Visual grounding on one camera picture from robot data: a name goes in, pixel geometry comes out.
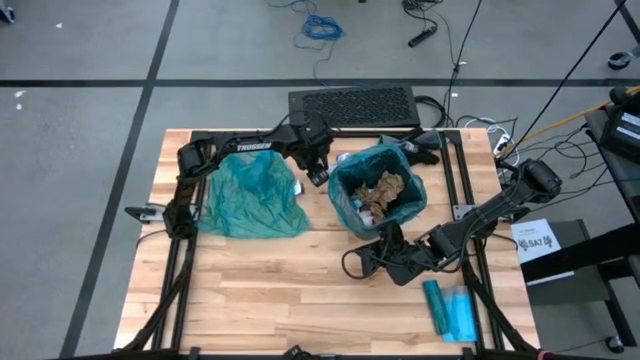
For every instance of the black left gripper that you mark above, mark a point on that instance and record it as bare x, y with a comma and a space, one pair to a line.
312, 145

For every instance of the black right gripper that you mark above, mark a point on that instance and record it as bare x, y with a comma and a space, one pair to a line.
415, 260

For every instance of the teal plastic trash bag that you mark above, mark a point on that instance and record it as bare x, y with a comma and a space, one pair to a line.
250, 200
340, 185

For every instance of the black plastic trash bin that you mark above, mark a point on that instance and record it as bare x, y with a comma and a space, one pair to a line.
367, 235

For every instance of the white wrapper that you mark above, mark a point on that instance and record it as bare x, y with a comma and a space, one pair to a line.
341, 157

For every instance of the pink wrapper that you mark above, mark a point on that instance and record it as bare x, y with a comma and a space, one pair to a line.
366, 216

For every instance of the large brown paper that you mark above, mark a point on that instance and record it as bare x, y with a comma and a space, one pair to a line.
382, 192

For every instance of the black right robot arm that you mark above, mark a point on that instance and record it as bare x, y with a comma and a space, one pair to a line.
490, 215

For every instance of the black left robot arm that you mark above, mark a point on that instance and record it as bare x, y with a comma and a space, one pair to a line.
250, 146

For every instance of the teal trash bag roll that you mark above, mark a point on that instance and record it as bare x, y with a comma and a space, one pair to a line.
436, 305

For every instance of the black perforated computer case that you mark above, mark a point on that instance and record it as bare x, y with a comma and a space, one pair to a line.
355, 107

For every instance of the black fabric glove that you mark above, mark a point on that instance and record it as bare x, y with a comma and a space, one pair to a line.
425, 157

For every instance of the white printed paper sign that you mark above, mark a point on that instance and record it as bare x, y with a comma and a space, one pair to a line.
535, 240

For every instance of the white power strip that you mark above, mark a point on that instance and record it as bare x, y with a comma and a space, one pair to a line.
501, 143

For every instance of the black power strip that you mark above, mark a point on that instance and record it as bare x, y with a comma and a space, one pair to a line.
422, 36

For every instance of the black equipment cart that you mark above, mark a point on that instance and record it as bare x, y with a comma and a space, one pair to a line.
575, 257

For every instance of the black thin pole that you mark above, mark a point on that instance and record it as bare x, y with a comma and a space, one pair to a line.
567, 75

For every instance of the black caster wheel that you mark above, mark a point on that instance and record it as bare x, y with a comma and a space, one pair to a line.
620, 60
615, 345
6, 14

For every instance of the black device with screen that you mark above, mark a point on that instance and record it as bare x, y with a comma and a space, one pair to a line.
625, 130

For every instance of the black metal table frame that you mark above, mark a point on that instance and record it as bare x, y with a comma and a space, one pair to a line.
360, 134

